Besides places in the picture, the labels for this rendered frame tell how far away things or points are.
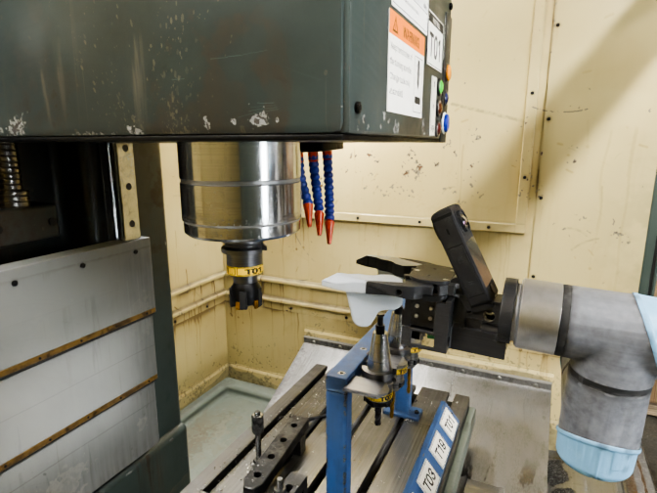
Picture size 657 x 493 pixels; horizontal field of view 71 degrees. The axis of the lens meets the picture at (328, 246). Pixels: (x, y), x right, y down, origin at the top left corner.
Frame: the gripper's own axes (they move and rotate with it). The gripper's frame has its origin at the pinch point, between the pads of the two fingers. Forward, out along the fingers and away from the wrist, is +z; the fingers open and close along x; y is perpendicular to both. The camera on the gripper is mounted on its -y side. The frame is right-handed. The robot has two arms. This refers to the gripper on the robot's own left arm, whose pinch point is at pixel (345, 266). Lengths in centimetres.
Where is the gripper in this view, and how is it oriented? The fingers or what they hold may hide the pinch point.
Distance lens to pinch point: 58.1
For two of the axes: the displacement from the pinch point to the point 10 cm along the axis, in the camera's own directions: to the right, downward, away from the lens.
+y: -0.3, 9.7, 2.3
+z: -9.0, -1.3, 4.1
